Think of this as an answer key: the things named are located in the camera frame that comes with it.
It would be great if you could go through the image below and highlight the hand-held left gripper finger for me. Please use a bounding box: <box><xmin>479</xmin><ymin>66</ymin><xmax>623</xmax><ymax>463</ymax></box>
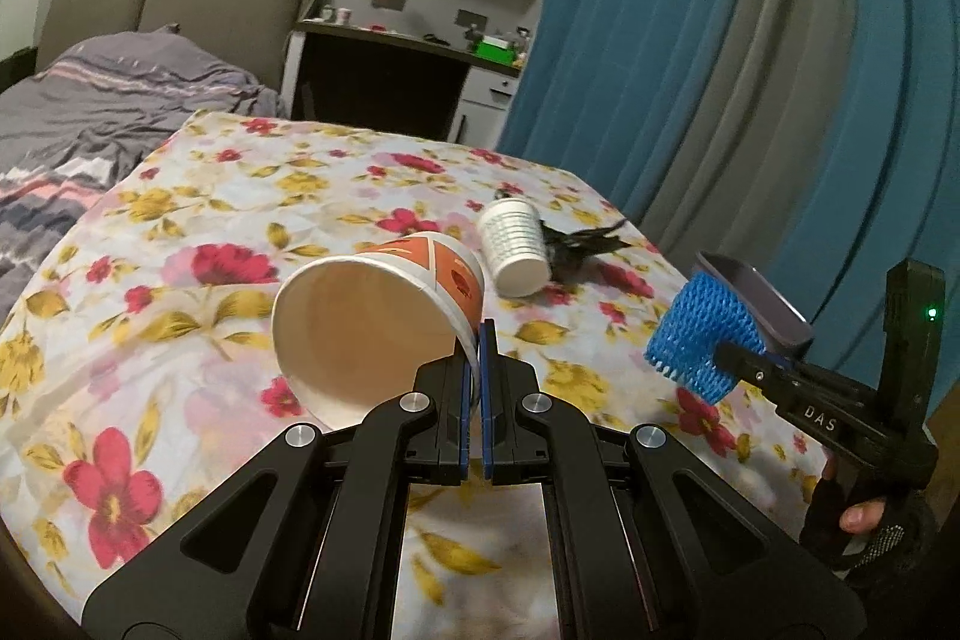
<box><xmin>81</xmin><ymin>323</ymin><xmax>485</xmax><ymax>640</ymax></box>
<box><xmin>480</xmin><ymin>319</ymin><xmax>871</xmax><ymax>640</ymax></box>

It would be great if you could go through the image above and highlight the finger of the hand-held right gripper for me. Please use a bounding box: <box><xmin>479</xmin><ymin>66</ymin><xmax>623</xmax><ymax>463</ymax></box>
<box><xmin>712</xmin><ymin>340</ymin><xmax>807</xmax><ymax>412</ymax></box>

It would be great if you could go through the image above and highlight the blue foam net sleeve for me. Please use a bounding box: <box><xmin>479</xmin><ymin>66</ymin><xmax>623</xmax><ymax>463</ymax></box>
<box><xmin>645</xmin><ymin>271</ymin><xmax>764</xmax><ymax>405</ymax></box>

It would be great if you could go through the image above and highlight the grey plastic bin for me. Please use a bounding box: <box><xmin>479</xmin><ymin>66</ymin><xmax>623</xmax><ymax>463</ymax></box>
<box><xmin>694</xmin><ymin>250</ymin><xmax>815</xmax><ymax>360</ymax></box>

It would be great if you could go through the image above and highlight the orange triangle paper cup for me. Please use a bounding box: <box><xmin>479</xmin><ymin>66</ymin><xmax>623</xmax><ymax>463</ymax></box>
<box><xmin>271</xmin><ymin>230</ymin><xmax>487</xmax><ymax>435</ymax></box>

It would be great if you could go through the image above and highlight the person's right hand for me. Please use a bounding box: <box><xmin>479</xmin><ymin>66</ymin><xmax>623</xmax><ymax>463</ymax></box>
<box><xmin>799</xmin><ymin>479</ymin><xmax>942</xmax><ymax>585</ymax></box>

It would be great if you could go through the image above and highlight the white grid paper cup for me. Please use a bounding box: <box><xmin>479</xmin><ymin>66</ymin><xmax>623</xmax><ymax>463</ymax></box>
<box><xmin>478</xmin><ymin>197</ymin><xmax>552</xmax><ymax>298</ymax></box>

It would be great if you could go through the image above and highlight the white drawer unit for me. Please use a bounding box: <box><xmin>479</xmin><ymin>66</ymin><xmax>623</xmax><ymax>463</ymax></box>
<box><xmin>454</xmin><ymin>66</ymin><xmax>522</xmax><ymax>148</ymax></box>

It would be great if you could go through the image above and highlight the grey curtain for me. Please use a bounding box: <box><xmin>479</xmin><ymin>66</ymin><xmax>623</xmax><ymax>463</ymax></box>
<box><xmin>637</xmin><ymin>0</ymin><xmax>960</xmax><ymax>401</ymax></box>

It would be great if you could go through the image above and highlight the blue curtain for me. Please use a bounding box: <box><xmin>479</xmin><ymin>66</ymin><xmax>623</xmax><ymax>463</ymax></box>
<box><xmin>495</xmin><ymin>0</ymin><xmax>758</xmax><ymax>259</ymax></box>

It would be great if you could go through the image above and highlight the dark top desk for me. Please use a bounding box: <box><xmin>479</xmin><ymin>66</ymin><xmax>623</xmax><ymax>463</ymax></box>
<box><xmin>289</xmin><ymin>17</ymin><xmax>526</xmax><ymax>146</ymax></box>

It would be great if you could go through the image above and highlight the grey striped blanket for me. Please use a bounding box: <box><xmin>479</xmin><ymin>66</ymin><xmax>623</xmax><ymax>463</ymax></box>
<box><xmin>0</xmin><ymin>31</ymin><xmax>290</xmax><ymax>326</ymax></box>

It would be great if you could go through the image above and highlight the dark bedside cabinet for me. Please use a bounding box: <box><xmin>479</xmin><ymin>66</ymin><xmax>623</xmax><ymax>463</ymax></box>
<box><xmin>0</xmin><ymin>47</ymin><xmax>38</xmax><ymax>90</ymax></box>

